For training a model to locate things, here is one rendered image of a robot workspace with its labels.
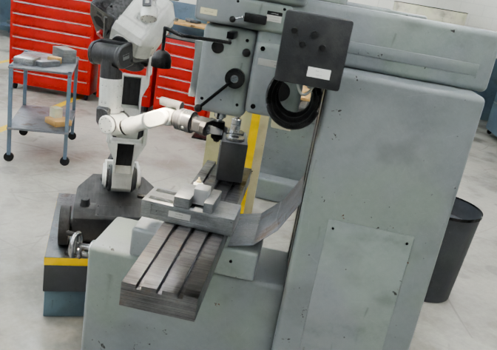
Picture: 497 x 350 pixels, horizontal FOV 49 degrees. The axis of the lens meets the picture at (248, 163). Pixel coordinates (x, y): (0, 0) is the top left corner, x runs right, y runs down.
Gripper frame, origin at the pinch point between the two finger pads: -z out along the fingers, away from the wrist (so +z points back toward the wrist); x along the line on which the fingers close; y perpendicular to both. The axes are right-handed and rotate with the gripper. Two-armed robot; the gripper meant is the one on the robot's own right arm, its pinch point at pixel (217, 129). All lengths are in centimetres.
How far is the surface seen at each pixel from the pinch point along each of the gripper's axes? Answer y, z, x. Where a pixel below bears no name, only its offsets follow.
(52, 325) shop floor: 123, 73, 2
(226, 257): 44.0, -17.4, -13.0
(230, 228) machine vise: 28.9, -19.1, -19.0
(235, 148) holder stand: 16.1, 4.1, 32.8
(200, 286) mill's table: 32, -26, -55
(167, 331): 84, 1, -17
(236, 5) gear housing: -47.2, -4.3, -11.2
